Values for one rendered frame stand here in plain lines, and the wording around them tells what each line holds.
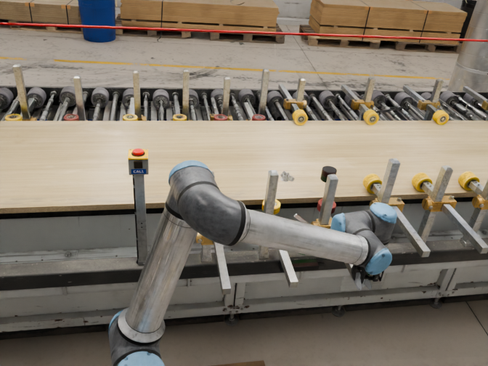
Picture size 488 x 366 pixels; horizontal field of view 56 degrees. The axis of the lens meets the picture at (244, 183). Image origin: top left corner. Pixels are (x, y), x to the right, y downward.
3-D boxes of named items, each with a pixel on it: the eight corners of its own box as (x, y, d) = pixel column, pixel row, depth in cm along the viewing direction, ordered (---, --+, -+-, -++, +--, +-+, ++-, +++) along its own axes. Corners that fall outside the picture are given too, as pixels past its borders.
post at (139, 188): (149, 265, 190) (145, 173, 166) (137, 266, 189) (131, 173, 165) (149, 258, 194) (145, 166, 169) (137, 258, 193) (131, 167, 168)
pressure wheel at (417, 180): (430, 175, 212) (415, 183, 213) (434, 187, 217) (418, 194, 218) (424, 168, 217) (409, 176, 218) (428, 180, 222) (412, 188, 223)
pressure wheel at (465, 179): (460, 186, 219) (470, 193, 223) (473, 174, 216) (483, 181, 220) (454, 180, 224) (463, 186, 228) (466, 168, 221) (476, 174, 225)
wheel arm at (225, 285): (231, 295, 166) (232, 287, 164) (221, 296, 165) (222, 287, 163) (216, 222, 202) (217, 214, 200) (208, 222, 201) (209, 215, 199)
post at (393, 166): (373, 252, 209) (401, 161, 183) (366, 252, 208) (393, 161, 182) (370, 247, 212) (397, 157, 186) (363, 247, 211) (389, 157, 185)
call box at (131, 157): (148, 176, 165) (147, 157, 161) (128, 176, 164) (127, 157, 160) (149, 166, 171) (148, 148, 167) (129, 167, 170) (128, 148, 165)
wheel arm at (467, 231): (487, 253, 177) (491, 246, 175) (479, 253, 177) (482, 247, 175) (424, 183, 218) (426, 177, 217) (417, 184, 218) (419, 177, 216)
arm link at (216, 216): (200, 207, 102) (404, 253, 135) (188, 177, 111) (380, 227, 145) (180, 246, 106) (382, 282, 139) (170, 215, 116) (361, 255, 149)
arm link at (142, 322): (106, 382, 141) (180, 179, 110) (102, 337, 155) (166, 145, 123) (154, 380, 148) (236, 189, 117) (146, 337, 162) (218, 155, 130)
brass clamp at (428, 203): (454, 211, 202) (457, 202, 199) (426, 213, 199) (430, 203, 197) (446, 203, 207) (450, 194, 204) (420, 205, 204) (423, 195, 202)
